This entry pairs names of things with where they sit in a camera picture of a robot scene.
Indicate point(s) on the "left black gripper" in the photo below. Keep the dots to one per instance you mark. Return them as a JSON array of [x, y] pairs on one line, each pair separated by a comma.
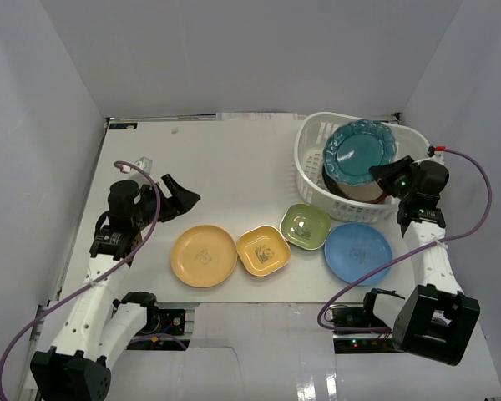
[[167, 200]]

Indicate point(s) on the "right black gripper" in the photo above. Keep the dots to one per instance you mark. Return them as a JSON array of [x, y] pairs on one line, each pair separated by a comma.
[[386, 173]]

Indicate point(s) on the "dark red rimmed plate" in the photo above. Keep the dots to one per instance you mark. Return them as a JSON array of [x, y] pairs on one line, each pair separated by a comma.
[[369, 193]]

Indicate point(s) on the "round yellow plate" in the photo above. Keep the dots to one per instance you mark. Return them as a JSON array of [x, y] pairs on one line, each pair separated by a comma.
[[203, 256]]

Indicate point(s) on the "teal scalloped plate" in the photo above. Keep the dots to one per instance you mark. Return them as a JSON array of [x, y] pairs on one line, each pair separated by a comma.
[[354, 148]]

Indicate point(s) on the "round blue plate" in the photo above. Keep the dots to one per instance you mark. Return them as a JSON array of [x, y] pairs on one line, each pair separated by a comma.
[[352, 250]]

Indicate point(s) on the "grey plate with deer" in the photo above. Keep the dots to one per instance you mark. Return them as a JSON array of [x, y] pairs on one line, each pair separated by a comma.
[[328, 182]]

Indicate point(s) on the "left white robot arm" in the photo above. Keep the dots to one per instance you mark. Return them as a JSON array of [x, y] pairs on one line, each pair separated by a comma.
[[78, 363]]

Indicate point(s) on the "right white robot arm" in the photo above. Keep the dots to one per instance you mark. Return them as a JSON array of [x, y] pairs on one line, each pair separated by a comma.
[[437, 320]]

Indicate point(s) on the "white plastic dish bin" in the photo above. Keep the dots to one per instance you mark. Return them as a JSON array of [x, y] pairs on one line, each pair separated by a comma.
[[310, 141]]

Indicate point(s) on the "square yellow panda dish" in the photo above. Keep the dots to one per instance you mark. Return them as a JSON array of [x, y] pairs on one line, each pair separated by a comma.
[[263, 251]]

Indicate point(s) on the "square green panda dish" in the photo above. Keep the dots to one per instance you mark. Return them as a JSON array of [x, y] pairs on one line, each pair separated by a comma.
[[305, 226]]

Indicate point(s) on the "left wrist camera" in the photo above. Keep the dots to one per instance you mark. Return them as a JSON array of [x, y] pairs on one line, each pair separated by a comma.
[[144, 164]]

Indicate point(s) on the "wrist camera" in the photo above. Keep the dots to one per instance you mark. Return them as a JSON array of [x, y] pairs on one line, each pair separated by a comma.
[[435, 153], [144, 164]]

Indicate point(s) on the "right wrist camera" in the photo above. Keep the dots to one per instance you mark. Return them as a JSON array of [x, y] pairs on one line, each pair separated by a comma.
[[435, 153]]

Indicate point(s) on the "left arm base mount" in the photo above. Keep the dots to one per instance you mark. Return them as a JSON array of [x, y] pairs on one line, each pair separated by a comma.
[[165, 333]]

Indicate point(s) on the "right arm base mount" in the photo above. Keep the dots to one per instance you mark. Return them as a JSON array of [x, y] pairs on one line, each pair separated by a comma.
[[364, 339]]

